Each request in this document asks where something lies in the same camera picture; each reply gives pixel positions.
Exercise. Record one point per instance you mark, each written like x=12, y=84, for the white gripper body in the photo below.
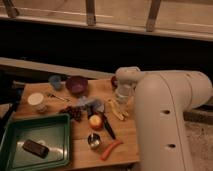
x=123, y=92

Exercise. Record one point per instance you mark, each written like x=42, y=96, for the yellow banana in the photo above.
x=117, y=110

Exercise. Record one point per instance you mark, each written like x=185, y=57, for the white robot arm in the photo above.
x=160, y=99

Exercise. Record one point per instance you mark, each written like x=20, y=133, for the red bowl blue inside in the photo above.
x=114, y=82

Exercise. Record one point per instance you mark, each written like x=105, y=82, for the purple bowl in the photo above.
x=76, y=84

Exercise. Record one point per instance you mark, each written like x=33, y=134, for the wooden cutting board table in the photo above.
x=82, y=157

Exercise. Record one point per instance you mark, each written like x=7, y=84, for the blue crumpled cloth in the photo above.
x=95, y=103

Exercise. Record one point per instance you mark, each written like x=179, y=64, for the yellow red apple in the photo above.
x=95, y=122

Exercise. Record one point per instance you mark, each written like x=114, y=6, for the dark grape bunch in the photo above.
x=74, y=112

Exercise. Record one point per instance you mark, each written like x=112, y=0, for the small metal cup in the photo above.
x=94, y=140

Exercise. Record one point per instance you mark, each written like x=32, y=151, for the orange carrot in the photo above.
x=109, y=149

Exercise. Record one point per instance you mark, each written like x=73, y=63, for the small blue cup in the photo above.
x=55, y=82

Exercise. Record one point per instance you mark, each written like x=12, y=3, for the metal fork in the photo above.
x=54, y=96

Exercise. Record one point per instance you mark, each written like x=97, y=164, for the green plastic tray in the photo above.
x=52, y=132

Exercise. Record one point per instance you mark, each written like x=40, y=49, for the dark brown sponge block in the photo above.
x=35, y=148

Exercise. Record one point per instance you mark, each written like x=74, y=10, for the black handled knife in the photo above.
x=108, y=127

